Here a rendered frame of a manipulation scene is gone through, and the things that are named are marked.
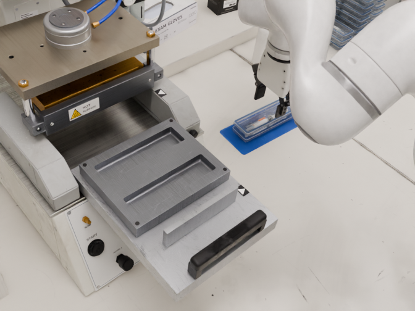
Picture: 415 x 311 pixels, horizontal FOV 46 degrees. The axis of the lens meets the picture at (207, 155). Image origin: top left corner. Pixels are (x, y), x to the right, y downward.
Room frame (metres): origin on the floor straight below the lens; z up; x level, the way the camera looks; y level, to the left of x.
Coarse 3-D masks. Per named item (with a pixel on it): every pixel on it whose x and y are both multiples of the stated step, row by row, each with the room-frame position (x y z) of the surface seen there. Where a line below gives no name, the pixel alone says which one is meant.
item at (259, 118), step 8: (272, 104) 1.00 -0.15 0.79; (256, 112) 0.96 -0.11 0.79; (264, 112) 0.96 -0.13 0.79; (272, 112) 0.96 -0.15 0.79; (288, 112) 0.97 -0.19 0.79; (240, 120) 0.92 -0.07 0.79; (248, 120) 0.92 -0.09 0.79; (256, 120) 0.93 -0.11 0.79; (264, 120) 0.93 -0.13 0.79; (272, 120) 0.93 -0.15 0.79; (248, 128) 0.89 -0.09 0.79; (256, 128) 0.90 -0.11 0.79
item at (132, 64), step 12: (132, 60) 0.75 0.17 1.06; (96, 72) 0.70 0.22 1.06; (108, 72) 0.70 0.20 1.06; (120, 72) 0.71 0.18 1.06; (72, 84) 0.66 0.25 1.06; (84, 84) 0.66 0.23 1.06; (96, 84) 0.67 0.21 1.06; (36, 96) 0.61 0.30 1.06; (48, 96) 0.62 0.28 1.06; (60, 96) 0.62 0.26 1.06; (72, 96) 0.63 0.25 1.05; (36, 108) 0.61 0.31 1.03
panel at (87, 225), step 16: (80, 208) 0.50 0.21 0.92; (80, 224) 0.48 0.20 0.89; (96, 224) 0.50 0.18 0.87; (80, 240) 0.47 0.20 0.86; (96, 240) 0.48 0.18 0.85; (112, 240) 0.50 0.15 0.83; (96, 256) 0.46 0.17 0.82; (112, 256) 0.48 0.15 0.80; (128, 256) 0.50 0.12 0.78; (96, 272) 0.45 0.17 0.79; (112, 272) 0.46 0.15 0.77; (96, 288) 0.43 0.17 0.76
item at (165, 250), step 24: (72, 168) 0.54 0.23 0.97; (216, 192) 0.54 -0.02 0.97; (192, 216) 0.45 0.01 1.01; (216, 216) 0.49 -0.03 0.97; (240, 216) 0.49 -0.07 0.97; (144, 240) 0.42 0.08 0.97; (168, 240) 0.41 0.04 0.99; (192, 240) 0.43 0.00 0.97; (144, 264) 0.39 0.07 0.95; (168, 264) 0.38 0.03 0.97; (216, 264) 0.40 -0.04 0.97; (168, 288) 0.35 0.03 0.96; (192, 288) 0.36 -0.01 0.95
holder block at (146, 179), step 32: (160, 128) 0.64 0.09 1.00; (96, 160) 0.54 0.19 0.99; (128, 160) 0.57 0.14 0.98; (160, 160) 0.57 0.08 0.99; (192, 160) 0.58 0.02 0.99; (96, 192) 0.50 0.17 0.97; (128, 192) 0.49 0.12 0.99; (160, 192) 0.51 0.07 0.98; (192, 192) 0.51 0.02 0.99; (128, 224) 0.43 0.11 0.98
